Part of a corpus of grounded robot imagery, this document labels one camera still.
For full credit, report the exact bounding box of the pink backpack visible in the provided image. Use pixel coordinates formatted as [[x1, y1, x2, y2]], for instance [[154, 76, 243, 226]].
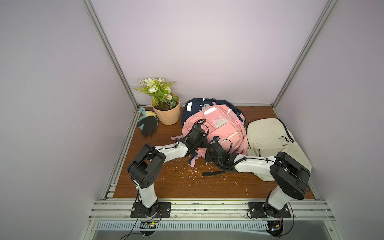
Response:
[[172, 105, 248, 167]]

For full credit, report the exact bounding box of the cream canvas backpack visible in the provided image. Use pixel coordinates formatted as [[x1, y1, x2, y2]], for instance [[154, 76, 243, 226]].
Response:
[[246, 118, 312, 182]]

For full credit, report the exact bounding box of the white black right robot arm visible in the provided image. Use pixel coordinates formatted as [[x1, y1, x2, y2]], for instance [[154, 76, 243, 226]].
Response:
[[202, 139, 311, 219]]

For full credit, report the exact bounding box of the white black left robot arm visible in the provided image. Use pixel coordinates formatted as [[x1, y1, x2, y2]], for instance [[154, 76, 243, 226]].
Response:
[[127, 119, 208, 218]]

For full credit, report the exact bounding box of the navy blue backpack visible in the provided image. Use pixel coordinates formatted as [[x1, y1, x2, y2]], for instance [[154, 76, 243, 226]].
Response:
[[181, 98, 246, 127]]

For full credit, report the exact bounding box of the terracotta flower pot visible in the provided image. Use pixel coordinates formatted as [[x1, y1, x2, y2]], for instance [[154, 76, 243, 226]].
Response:
[[152, 93, 181, 126]]

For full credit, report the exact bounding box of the black work glove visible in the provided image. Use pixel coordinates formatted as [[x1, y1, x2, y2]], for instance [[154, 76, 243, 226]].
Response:
[[137, 116, 158, 138]]

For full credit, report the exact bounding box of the yellow sponge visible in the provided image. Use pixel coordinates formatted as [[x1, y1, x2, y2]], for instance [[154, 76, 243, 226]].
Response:
[[146, 111, 156, 117]]

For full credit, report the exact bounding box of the green white artificial plant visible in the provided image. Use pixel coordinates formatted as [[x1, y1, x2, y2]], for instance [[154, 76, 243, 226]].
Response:
[[134, 78, 180, 111]]

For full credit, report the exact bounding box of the left corner aluminium profile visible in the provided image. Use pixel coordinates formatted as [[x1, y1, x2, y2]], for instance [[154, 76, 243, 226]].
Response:
[[83, 0, 139, 109]]

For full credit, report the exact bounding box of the corner aluminium profile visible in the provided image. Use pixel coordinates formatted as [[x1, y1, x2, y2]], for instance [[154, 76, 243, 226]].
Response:
[[271, 0, 339, 110], [83, 0, 139, 109]]

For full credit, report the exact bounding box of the right corner aluminium profile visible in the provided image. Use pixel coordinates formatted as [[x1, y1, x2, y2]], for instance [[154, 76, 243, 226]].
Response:
[[271, 0, 339, 110]]

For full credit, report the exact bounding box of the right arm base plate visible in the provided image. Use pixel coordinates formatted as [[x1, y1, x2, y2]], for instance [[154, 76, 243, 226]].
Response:
[[247, 202, 292, 219]]

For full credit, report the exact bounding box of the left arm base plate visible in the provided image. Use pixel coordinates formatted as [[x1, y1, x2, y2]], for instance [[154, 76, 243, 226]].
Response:
[[130, 202, 172, 219]]

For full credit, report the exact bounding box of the right circuit board with cable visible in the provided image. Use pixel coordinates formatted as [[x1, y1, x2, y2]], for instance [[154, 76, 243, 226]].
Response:
[[267, 221, 295, 238]]

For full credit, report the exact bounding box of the circuit board with cable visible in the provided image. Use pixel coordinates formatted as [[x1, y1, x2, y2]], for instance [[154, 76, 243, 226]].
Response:
[[267, 221, 295, 238], [119, 220, 163, 240]]

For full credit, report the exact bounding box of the left circuit board with cable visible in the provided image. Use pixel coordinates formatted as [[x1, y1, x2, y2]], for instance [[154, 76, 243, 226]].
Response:
[[119, 220, 163, 240]]

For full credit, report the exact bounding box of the aluminium mounting rail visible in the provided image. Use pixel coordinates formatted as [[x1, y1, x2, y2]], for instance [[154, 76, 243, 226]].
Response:
[[88, 199, 335, 221]]

